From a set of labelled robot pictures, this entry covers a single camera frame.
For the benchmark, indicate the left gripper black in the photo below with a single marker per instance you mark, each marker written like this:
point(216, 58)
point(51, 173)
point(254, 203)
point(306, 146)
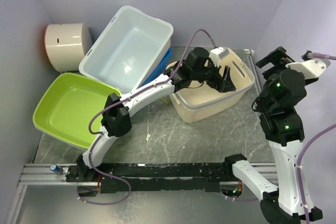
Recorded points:
point(220, 84)

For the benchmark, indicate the aluminium rail frame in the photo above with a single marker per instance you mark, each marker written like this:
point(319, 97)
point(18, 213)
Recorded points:
point(45, 197)

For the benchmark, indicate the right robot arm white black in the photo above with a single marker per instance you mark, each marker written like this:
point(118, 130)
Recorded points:
point(285, 86)

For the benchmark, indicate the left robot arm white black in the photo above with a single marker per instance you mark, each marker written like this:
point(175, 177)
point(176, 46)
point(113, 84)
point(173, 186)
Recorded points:
point(197, 65)

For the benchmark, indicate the beige perforated plastic basket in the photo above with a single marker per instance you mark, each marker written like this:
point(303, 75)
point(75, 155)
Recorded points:
point(200, 102)

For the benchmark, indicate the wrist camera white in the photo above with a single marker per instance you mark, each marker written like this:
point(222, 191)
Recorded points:
point(313, 66)
point(217, 54)

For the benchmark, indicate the white plastic tub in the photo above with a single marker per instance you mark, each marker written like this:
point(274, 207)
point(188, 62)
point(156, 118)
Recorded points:
point(128, 50)

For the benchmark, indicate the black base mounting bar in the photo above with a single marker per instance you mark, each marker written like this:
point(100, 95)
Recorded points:
point(154, 177)

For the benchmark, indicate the green plastic basin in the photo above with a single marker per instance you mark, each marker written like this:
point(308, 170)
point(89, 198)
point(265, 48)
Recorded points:
point(67, 107)

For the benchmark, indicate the white cylindrical container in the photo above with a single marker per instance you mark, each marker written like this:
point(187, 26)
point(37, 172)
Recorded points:
point(66, 45)

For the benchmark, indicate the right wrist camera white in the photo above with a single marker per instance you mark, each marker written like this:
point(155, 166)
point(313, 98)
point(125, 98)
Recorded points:
point(313, 66)

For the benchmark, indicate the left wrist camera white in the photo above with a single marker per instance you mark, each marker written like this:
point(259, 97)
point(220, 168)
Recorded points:
point(217, 54)

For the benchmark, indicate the blue plastic tray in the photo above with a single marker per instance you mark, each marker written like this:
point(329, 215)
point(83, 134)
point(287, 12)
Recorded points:
point(159, 68)

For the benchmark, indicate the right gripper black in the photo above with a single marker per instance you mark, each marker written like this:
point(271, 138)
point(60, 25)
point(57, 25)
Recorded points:
point(279, 58)

